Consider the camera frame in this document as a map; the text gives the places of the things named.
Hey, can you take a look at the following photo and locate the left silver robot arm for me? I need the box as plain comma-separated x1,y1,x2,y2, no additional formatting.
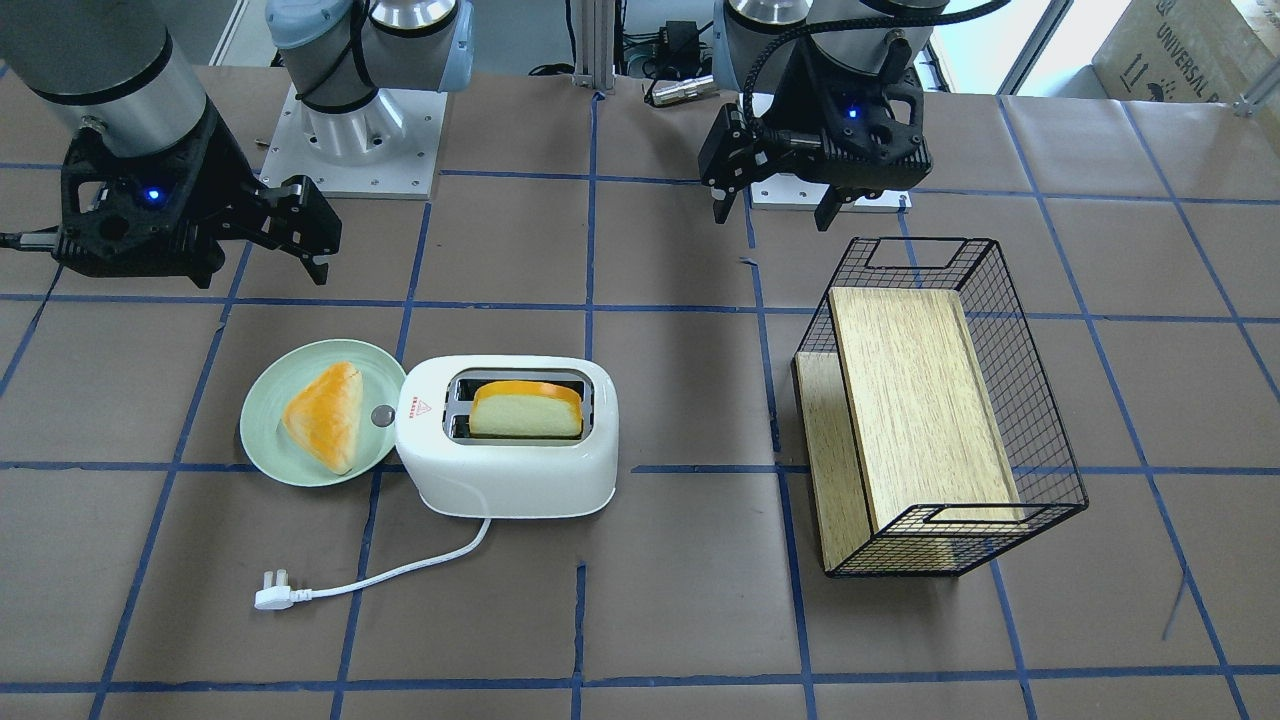
698,1,947,231

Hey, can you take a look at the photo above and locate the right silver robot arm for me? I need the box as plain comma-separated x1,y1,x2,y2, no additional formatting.
3,1,474,290

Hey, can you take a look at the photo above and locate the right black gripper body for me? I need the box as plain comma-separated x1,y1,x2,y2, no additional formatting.
55,105,262,290

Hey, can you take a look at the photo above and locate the large wooden board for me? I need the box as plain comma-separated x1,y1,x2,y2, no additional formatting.
827,287,1027,536

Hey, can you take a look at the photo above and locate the triangular bread on plate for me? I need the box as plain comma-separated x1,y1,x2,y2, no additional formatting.
282,361,364,475

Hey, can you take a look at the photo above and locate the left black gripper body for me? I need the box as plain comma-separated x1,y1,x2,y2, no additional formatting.
698,35,933,206

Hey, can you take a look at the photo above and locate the black power adapter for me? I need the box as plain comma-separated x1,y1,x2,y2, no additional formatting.
655,20,701,79

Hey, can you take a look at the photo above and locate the bread slice in toaster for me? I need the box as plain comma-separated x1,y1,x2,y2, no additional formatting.
468,380,584,439

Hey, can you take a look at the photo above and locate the silver cylindrical connector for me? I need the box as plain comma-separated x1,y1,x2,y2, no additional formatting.
645,76,719,108

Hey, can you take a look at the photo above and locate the aluminium frame post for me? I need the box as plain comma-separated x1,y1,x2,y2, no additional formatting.
570,1,622,96

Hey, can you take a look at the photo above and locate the cardboard box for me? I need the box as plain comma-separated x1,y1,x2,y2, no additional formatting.
1092,1,1279,102

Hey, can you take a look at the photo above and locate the black wire basket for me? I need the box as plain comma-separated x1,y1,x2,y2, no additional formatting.
795,237,1088,578

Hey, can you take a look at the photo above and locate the small wooden board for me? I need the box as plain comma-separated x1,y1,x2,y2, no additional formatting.
794,351,874,577

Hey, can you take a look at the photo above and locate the white power cable with plug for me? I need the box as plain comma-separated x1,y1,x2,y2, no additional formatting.
253,516,493,612

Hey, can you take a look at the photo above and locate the light green plate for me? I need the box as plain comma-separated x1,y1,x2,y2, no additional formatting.
239,340,406,488

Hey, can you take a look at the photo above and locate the white two-slot toaster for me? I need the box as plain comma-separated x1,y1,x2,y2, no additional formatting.
394,354,620,519

